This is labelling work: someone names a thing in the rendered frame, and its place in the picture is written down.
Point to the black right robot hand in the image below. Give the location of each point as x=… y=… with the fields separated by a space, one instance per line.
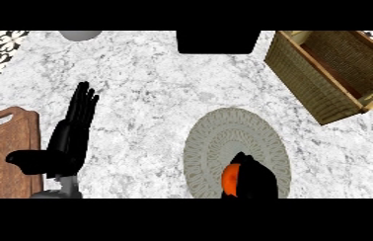
x=257 y=179

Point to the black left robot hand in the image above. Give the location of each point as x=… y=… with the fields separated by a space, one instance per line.
x=70 y=143

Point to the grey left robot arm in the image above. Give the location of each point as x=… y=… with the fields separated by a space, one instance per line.
x=63 y=187

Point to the orange squash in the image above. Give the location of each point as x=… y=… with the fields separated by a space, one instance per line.
x=231 y=179

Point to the round grey woven placemat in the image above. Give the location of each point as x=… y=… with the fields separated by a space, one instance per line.
x=219 y=143

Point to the rectangular wicker basket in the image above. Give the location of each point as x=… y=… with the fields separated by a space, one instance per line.
x=325 y=73

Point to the brown wooden cutting board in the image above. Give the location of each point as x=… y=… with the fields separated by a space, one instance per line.
x=17 y=152

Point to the black and white patterned tile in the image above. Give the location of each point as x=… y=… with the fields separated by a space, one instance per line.
x=10 y=44

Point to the grey round bowl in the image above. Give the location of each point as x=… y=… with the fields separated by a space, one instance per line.
x=81 y=35

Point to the black box-shaped appliance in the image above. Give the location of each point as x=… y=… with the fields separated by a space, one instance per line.
x=218 y=42

